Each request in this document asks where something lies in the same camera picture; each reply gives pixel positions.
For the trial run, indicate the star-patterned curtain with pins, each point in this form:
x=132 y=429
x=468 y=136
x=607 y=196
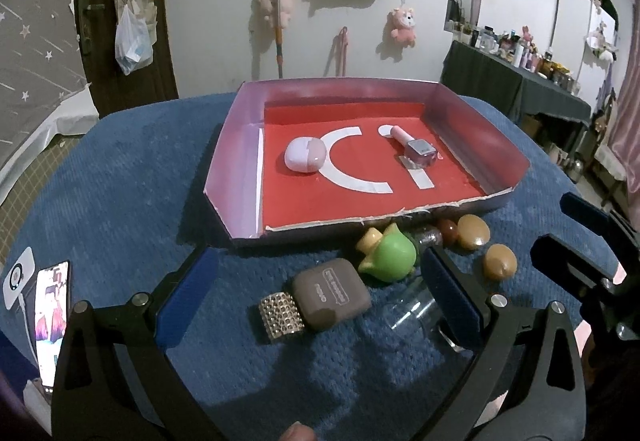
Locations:
x=35 y=71

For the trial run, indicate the pink wall hanger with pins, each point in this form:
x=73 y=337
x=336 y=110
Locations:
x=342 y=48

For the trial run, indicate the white pink earbud case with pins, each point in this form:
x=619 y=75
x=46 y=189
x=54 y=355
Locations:
x=305 y=154

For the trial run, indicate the smartphone with lit screen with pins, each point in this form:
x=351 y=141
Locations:
x=50 y=321

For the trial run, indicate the table with dark cloth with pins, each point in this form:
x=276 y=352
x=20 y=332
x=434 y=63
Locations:
x=490 y=76

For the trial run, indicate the person's left hand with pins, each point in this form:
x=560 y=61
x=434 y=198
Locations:
x=297 y=433

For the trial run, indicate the tan mushroom-shaped knob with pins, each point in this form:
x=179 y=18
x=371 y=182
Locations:
x=473 y=231
x=500 y=262

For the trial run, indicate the pink pig plush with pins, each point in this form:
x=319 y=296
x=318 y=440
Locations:
x=404 y=23

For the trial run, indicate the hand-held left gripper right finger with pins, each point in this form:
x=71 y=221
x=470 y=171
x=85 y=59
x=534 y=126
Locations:
x=450 y=292

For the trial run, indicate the green tulip-shaped toy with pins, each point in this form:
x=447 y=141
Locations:
x=392 y=257

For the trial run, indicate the pale pink plush toy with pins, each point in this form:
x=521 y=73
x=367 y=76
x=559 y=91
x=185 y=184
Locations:
x=265 y=3

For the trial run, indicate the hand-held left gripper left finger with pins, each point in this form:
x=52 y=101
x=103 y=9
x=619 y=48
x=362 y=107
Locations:
x=186 y=282

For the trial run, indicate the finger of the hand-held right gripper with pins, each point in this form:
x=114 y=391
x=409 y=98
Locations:
x=560 y=252
x=575 y=207

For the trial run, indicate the pink bottle with silver cap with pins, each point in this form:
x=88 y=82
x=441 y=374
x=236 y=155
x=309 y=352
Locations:
x=417 y=150

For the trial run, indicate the dark wooden door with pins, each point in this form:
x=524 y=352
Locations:
x=97 y=86

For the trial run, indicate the red and purple cardboard tray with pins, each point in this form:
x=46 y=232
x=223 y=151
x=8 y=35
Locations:
x=350 y=191

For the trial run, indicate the white cabinet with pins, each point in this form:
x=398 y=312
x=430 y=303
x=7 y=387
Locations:
x=575 y=21

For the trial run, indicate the rhinestone covered box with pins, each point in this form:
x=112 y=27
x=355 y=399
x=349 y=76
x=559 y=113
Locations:
x=281 y=317

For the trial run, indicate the small glitter bottle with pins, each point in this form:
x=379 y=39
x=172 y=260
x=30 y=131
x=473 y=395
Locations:
x=427 y=237

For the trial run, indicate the brown earbud case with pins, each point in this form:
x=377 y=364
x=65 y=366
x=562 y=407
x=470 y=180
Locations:
x=330 y=293

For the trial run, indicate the pink curtain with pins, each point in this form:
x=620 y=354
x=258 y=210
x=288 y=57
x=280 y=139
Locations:
x=627 y=96

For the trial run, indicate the hanging plastic bag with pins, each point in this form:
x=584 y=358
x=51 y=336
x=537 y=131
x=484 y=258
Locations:
x=132 y=43

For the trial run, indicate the brown glossy bead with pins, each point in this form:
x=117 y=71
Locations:
x=448 y=232

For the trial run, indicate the mop stick with orange grip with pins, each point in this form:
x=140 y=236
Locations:
x=278 y=36

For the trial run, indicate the clear plastic cup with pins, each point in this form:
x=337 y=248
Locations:
x=410 y=316

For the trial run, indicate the row of bottles and jars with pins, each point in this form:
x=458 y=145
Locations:
x=525 y=53

